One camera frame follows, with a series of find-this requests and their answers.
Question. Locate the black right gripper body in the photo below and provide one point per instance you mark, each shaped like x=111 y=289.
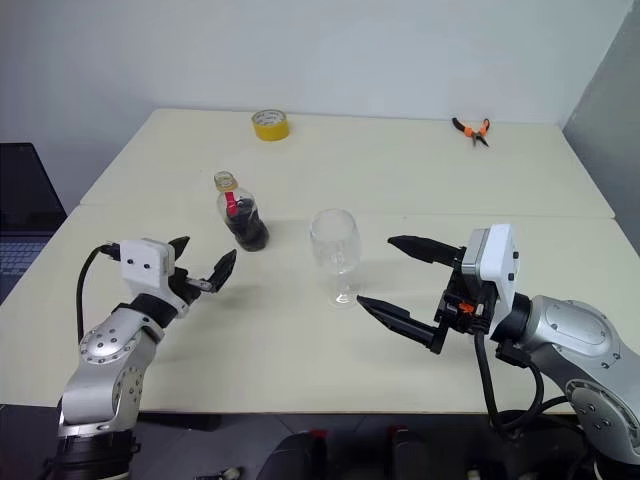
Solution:
x=460 y=305

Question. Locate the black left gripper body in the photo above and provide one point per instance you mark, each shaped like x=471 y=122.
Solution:
x=182 y=285

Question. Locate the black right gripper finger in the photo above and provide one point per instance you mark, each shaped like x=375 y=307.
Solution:
x=425 y=249
x=400 y=320

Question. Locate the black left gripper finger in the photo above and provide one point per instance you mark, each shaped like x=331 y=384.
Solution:
x=224 y=270
x=179 y=246

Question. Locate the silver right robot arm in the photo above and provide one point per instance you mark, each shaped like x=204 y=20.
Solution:
x=575 y=330

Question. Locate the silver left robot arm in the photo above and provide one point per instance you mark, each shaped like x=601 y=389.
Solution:
x=107 y=360

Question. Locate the small cola bottle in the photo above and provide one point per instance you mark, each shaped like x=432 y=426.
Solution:
x=247 y=230

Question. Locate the clear wine glass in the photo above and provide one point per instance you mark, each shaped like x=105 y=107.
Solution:
x=332 y=250

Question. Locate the orange and black pliers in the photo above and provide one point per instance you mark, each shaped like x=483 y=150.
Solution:
x=469 y=131

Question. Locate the yellow tape roll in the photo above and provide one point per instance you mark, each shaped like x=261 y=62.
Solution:
x=272 y=132

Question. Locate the dark open laptop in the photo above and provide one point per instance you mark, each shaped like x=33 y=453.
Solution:
x=25 y=200

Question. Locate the dark rounded shape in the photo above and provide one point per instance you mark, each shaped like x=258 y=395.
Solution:
x=295 y=457

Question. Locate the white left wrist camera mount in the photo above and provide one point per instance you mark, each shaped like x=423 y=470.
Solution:
x=145 y=260

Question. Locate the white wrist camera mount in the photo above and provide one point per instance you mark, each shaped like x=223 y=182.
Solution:
x=145 y=260
x=500 y=250

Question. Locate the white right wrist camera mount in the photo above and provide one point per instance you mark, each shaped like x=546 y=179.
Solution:
x=500 y=250

